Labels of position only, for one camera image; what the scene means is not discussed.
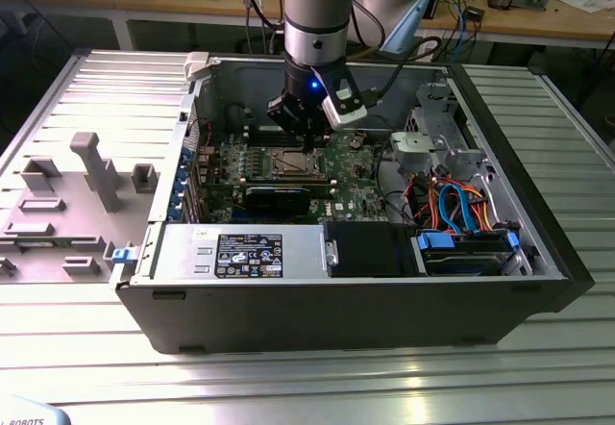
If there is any thick black cable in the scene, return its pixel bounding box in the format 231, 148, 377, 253
374, 140, 417, 227

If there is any orange wire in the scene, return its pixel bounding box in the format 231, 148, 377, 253
470, 187, 499, 232
422, 179, 442, 230

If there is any blue wire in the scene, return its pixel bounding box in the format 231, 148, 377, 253
437, 180, 478, 235

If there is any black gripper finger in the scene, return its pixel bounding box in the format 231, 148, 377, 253
309, 124, 332, 153
267, 91, 311, 153

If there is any CPU socket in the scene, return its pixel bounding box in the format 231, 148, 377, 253
268, 144, 325, 180

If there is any green motherboard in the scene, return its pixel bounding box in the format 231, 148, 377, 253
191, 128, 388, 228

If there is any silver power supply unit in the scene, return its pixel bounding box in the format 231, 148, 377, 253
151, 223, 333, 286

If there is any blue plastic clip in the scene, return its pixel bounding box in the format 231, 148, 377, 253
110, 245, 139, 267

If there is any pale grey case latch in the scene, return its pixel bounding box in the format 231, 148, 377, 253
183, 51, 213, 83

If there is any grey parts rack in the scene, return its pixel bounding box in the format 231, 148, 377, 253
0, 131, 160, 286

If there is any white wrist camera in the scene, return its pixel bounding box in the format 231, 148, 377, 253
319, 64, 370, 133

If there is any pale blue teach pendant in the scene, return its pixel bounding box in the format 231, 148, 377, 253
0, 393, 73, 425

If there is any hard disk blue carrier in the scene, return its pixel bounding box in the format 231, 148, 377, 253
413, 230, 524, 278

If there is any black plastic bay shroud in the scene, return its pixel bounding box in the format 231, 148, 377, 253
323, 220, 420, 279

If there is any black RAM slot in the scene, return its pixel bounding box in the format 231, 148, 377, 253
245, 140, 330, 149
245, 128, 330, 135
245, 132, 330, 139
245, 136, 330, 143

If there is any green RAM stick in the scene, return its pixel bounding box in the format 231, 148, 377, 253
245, 178, 333, 191

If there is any black open PC case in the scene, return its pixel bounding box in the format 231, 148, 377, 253
109, 51, 596, 357

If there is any white paper sheet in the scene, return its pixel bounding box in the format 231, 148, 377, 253
556, 0, 614, 13

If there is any silver metal drive cage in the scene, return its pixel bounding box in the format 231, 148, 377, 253
387, 82, 486, 184

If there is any wooden workbench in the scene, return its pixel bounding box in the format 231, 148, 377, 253
0, 0, 615, 54

